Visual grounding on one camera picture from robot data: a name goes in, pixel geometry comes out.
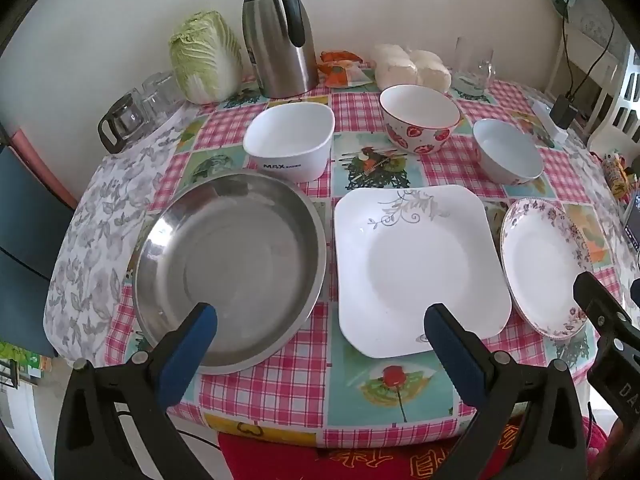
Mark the white square plate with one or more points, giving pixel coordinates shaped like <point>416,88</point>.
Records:
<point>420,270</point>

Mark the orange snack packet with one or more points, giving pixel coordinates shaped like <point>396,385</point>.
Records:
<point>340,72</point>

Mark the stainless steel thermos jug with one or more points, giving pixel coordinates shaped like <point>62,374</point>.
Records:
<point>280,45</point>

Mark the patterned chair cloth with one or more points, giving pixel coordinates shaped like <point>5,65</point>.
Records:
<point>595,22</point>

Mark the black device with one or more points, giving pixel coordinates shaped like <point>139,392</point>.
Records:
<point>633,222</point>

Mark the green printed box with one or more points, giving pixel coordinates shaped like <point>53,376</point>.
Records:
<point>22,362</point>

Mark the bag of steamed buns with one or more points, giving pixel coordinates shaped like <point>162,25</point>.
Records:
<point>400,67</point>

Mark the napa cabbage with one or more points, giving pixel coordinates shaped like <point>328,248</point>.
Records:
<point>205,60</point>

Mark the yellow snack packet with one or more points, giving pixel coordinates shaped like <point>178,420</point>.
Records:
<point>619,175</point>

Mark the pink checked tablecloth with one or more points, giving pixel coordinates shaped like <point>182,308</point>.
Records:
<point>310,360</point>

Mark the red printed cloth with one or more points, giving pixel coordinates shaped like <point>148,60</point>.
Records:
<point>350,465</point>

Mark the floral rimmed round plate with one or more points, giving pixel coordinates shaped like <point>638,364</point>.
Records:
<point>535,265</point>

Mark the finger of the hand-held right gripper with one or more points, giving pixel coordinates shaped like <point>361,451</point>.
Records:
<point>600,305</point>

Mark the small white cup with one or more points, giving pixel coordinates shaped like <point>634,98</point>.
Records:
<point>290,130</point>

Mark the clear glass mug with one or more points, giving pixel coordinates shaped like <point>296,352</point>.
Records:
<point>472,72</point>

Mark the black charger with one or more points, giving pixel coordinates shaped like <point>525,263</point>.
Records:
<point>562,112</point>

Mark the small glass jar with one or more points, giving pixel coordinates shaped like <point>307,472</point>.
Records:
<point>127,120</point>

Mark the white chair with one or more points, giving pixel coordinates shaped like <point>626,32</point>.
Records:
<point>620,95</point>

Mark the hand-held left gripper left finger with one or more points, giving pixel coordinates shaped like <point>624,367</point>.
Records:
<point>192,345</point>

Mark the light blue bowl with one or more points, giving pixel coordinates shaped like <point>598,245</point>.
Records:
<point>505,147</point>

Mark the strawberry print bowl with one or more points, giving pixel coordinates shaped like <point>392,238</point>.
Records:
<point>417,110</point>

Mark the stainless steel basin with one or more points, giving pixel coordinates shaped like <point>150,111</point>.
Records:
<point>240,260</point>

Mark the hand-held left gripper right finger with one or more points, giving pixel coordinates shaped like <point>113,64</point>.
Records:
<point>452,350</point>

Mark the white power strip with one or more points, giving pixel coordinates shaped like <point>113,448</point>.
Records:
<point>542,112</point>

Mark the clear drinking glass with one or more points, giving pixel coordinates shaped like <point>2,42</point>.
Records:
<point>162,92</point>

